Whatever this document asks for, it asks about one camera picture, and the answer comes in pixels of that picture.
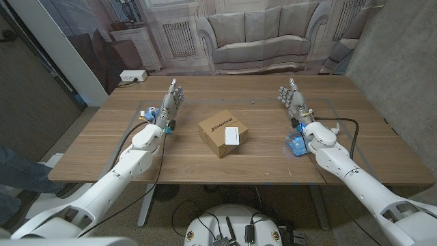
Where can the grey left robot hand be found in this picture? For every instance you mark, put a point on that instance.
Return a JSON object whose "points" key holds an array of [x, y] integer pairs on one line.
{"points": [[169, 106]]}

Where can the person leg in jeans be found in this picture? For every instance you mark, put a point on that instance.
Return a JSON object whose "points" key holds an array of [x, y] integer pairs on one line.
{"points": [[20, 174]]}

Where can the brown cardboard box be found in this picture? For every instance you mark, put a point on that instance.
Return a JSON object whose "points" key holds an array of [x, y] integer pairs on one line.
{"points": [[213, 136]]}

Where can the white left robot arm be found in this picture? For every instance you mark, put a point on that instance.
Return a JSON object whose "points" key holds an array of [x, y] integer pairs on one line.
{"points": [[129, 164]]}

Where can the white robot chest edge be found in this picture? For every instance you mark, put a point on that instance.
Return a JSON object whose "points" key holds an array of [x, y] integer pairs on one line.
{"points": [[68, 242]]}

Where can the small black floor box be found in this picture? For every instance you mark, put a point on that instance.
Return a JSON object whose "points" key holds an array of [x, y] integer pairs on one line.
{"points": [[299, 238]]}

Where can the printed living room backdrop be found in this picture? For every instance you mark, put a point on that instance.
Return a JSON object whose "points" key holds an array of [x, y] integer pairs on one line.
{"points": [[259, 34]]}

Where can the white robot torso base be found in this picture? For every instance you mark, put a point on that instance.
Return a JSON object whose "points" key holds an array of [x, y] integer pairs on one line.
{"points": [[235, 218]]}

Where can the white floor stand base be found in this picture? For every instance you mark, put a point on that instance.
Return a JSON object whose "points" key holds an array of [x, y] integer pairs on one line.
{"points": [[51, 201]]}

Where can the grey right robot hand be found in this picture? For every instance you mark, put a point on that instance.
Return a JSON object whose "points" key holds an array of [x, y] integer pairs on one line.
{"points": [[296, 100]]}

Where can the white power strip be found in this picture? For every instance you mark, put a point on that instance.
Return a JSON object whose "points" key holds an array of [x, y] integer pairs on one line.
{"points": [[133, 75]]}

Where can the clear soap dispenser bottle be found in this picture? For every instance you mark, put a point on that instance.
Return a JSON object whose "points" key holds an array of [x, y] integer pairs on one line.
{"points": [[295, 145]]}

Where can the black adapter on torso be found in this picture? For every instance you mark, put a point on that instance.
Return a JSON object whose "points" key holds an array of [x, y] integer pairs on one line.
{"points": [[249, 234]]}

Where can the white card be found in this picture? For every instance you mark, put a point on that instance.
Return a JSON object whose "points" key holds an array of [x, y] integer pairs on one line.
{"points": [[232, 136]]}

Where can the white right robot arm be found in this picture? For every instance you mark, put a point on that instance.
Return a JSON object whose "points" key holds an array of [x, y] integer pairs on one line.
{"points": [[341, 160]]}

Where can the black antenna on torso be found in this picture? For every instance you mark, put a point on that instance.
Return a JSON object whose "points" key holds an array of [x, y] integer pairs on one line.
{"points": [[230, 229]]}

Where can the black round floor fan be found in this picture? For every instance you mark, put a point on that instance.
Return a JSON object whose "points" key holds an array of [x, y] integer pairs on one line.
{"points": [[166, 192]]}

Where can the dark grey table leg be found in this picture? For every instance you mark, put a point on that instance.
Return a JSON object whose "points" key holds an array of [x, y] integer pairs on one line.
{"points": [[319, 208]]}

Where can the white table leg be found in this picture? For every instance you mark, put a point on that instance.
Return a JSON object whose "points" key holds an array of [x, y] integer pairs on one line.
{"points": [[146, 205]]}

